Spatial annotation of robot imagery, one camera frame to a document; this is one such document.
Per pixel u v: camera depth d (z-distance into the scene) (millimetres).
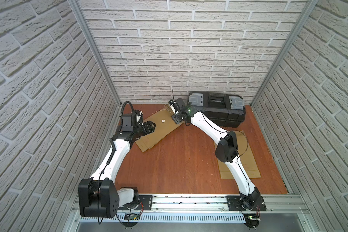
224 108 947
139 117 697
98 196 386
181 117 691
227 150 589
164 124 1074
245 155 601
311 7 691
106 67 974
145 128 725
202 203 763
